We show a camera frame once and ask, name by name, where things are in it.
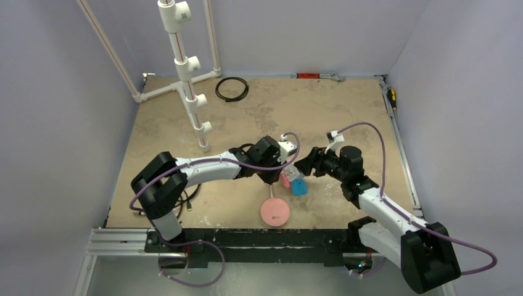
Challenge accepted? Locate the pink plug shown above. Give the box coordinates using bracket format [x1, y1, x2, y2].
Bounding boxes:
[279, 174, 291, 189]

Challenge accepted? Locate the pink round puck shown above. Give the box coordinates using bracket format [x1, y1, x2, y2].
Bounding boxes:
[260, 197, 290, 227]

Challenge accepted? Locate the red adjustable wrench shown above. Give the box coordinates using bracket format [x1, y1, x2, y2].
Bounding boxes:
[290, 72, 345, 82]

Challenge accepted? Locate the yellow black screwdriver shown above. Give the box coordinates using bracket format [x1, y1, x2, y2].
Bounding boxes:
[387, 88, 397, 111]

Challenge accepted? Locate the aluminium frame rail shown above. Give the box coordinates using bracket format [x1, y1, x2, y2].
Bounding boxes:
[84, 228, 164, 257]

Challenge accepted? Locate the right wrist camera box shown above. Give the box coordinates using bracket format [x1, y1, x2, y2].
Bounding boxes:
[325, 130, 345, 152]

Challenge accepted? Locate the black cable ring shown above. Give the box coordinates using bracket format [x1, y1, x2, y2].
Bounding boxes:
[215, 76, 249, 102]

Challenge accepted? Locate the black USB cable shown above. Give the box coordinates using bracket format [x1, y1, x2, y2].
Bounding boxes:
[171, 184, 202, 213]

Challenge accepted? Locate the white PVC pipe frame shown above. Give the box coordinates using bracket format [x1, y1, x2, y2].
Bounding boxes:
[76, 1, 221, 152]

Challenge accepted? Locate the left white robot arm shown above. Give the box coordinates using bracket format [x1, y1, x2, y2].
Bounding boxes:
[130, 134, 300, 252]

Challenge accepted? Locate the white cube socket adapter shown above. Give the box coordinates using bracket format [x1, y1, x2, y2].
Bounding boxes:
[284, 165, 305, 182]

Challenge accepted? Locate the blue plug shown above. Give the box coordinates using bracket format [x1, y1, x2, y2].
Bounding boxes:
[290, 179, 308, 196]

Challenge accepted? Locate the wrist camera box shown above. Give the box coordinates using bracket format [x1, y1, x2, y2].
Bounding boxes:
[278, 134, 298, 164]
[325, 130, 345, 152]

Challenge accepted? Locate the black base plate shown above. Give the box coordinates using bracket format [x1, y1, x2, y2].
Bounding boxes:
[144, 228, 368, 268]

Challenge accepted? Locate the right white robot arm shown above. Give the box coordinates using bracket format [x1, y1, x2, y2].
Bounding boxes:
[295, 146, 461, 294]

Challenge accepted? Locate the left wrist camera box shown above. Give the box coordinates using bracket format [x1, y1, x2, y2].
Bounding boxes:
[278, 134, 298, 164]

